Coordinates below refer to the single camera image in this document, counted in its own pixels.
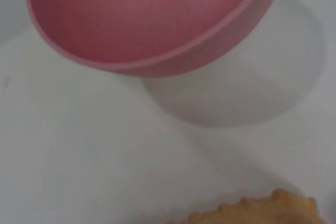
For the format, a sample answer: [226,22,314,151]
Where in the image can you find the pink plastic bowl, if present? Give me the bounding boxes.
[26,0,286,78]

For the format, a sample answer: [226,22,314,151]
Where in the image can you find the long ridged orange bread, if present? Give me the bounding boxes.
[167,187,326,224]

